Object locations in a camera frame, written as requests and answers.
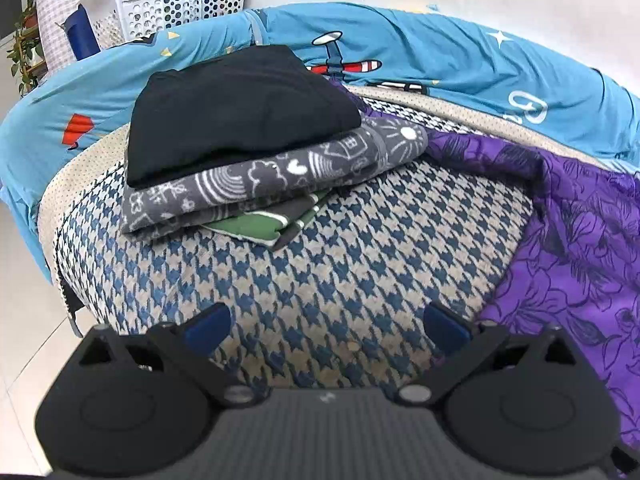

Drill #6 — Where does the purple floral garment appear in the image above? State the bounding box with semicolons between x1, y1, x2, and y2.
325;77;640;480

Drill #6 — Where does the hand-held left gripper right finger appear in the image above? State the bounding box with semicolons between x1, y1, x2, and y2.
387;301;577;407

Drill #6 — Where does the white perforated basket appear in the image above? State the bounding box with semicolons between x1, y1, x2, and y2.
89;6;127;52
111;0;258;44

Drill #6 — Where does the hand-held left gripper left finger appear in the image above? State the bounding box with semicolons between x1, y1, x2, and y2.
77;301;261;407

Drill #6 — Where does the potted green plant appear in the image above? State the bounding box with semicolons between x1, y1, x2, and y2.
7;0;49;97

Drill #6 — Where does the grey patterned folded garment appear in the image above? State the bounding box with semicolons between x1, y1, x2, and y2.
120;120;430;235

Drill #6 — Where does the black folded garment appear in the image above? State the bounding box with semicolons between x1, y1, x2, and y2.
125;45;362;188

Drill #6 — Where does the houndstooth bed cover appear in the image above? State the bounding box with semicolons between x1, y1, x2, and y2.
37;85;640;392

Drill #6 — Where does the dark blue container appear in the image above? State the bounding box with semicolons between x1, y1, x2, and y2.
66;4;102;59

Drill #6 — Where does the green striped folded garment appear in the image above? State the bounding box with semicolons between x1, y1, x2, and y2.
202;190;333;252

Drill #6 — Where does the blue cartoon print bedcover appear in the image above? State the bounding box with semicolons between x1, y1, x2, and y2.
0;2;640;281

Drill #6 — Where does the checked curtain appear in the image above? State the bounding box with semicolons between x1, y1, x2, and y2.
32;0;121;73

